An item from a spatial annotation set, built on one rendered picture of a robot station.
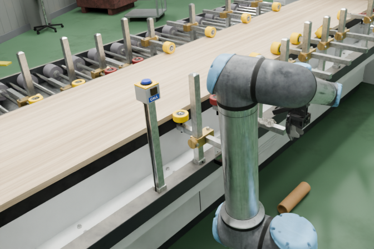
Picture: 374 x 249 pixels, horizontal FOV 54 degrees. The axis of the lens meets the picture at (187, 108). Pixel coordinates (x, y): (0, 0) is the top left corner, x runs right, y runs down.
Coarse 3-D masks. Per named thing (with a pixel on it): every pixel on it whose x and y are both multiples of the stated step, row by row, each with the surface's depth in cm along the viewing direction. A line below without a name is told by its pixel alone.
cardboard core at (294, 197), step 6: (300, 186) 254; (306, 186) 254; (294, 192) 249; (300, 192) 249; (306, 192) 252; (288, 198) 244; (294, 198) 244; (300, 198) 247; (282, 204) 240; (288, 204) 240; (294, 204) 243; (282, 210) 244; (288, 210) 238
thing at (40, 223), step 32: (352, 32) 330; (160, 128) 184; (96, 160) 161; (128, 160) 175; (64, 192) 153; (96, 192) 166; (224, 192) 248; (0, 224) 137; (32, 224) 147; (64, 224) 158; (160, 224) 207; (192, 224) 236
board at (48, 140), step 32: (320, 0) 379; (224, 32) 302; (256, 32) 296; (288, 32) 291; (160, 64) 247; (192, 64) 243; (64, 96) 212; (96, 96) 209; (128, 96) 207; (160, 96) 204; (0, 128) 183; (32, 128) 181; (64, 128) 179; (96, 128) 177; (128, 128) 175; (0, 160) 159; (32, 160) 157; (64, 160) 156; (0, 192) 140; (32, 192) 141
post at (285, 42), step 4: (284, 40) 207; (288, 40) 207; (284, 44) 208; (288, 44) 209; (280, 48) 211; (284, 48) 209; (288, 48) 210; (280, 52) 212; (284, 52) 210; (288, 52) 211; (280, 56) 213; (284, 56) 211; (288, 56) 213; (280, 60) 214; (284, 60) 212
